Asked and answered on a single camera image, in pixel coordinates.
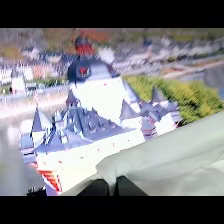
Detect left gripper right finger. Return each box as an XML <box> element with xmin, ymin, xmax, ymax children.
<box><xmin>115</xmin><ymin>175</ymin><xmax>149</xmax><ymax>197</ymax></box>

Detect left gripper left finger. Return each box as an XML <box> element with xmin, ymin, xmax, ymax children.
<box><xmin>77</xmin><ymin>178</ymin><xmax>110</xmax><ymax>197</ymax></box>

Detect pale grey garment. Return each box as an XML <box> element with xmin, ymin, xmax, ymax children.
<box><xmin>61</xmin><ymin>110</ymin><xmax>224</xmax><ymax>197</ymax></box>

